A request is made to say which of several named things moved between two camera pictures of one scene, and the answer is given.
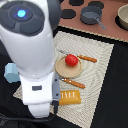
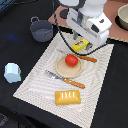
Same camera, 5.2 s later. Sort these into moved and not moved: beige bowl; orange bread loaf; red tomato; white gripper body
Moved: white gripper body
Not moved: red tomato; beige bowl; orange bread loaf
